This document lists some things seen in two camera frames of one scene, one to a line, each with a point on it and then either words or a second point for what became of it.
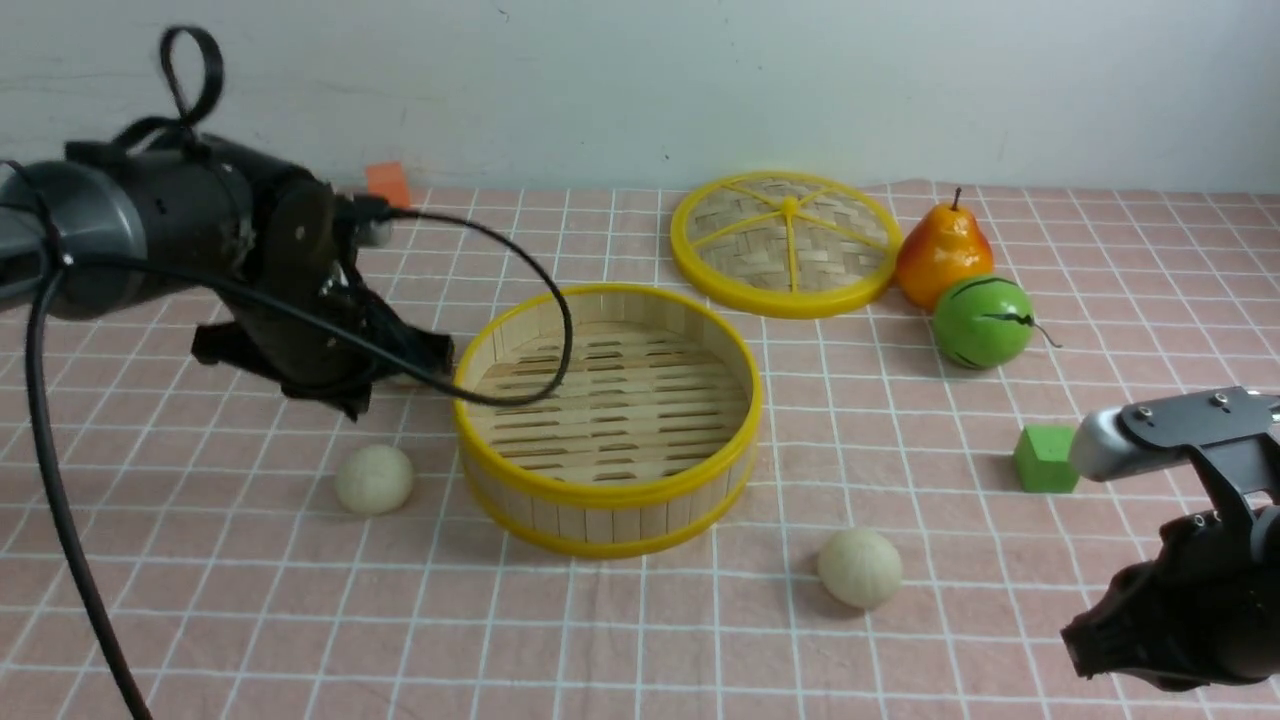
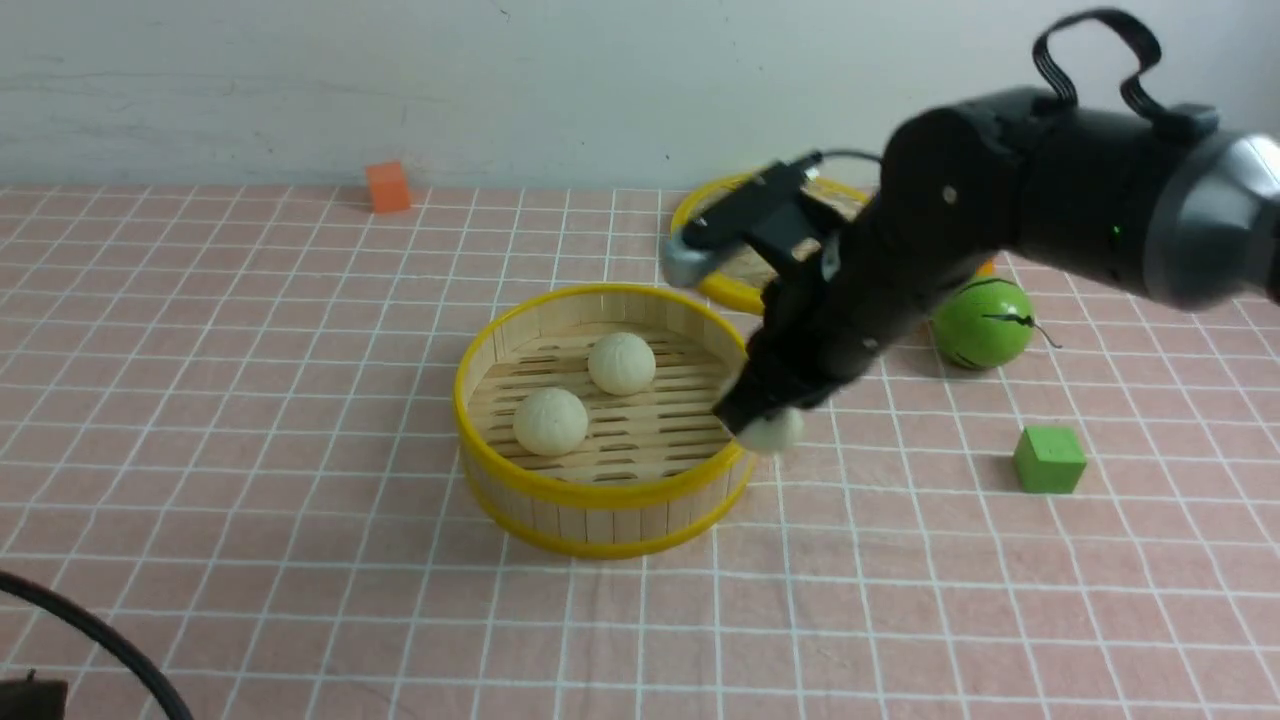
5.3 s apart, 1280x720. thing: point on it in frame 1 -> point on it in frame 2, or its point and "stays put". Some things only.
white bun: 860,568 -> 777,435
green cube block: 1042,459 stays put
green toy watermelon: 985,322 stays put
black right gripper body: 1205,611 -> 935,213
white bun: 374,479 -> 550,421
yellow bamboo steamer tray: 648,440 stays put
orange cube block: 388,180 stays put
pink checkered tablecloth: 260,560 stays put
